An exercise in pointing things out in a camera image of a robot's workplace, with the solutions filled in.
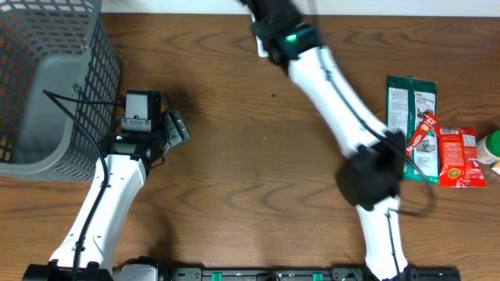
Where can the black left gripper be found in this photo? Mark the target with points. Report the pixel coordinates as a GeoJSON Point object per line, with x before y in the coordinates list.
{"type": "Point", "coordinates": [176, 126]}

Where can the white green 3M package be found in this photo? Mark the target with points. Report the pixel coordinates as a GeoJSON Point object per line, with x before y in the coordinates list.
{"type": "Point", "coordinates": [409, 100]}

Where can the red tube package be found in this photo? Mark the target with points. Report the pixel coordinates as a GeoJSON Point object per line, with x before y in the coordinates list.
{"type": "Point", "coordinates": [428, 123]}

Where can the red candy bag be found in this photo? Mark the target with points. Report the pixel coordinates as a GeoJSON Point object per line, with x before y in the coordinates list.
{"type": "Point", "coordinates": [460, 166]}

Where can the green lid white jar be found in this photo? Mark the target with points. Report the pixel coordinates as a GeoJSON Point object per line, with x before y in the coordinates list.
{"type": "Point", "coordinates": [488, 150]}

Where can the small orange white box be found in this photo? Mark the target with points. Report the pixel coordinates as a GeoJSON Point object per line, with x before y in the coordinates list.
{"type": "Point", "coordinates": [496, 167]}

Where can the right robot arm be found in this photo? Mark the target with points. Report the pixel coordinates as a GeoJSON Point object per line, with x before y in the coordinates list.
{"type": "Point", "coordinates": [369, 179]}

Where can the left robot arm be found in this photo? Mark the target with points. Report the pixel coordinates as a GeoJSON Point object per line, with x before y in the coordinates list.
{"type": "Point", "coordinates": [88, 250]}

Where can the white barcode scanner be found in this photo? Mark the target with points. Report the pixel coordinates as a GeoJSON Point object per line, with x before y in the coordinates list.
{"type": "Point", "coordinates": [260, 47]}

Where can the grey plastic mesh basket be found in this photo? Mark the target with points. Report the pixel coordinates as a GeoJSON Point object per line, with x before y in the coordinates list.
{"type": "Point", "coordinates": [60, 79]}

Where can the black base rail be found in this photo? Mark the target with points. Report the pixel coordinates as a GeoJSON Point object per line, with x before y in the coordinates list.
{"type": "Point", "coordinates": [342, 273]}

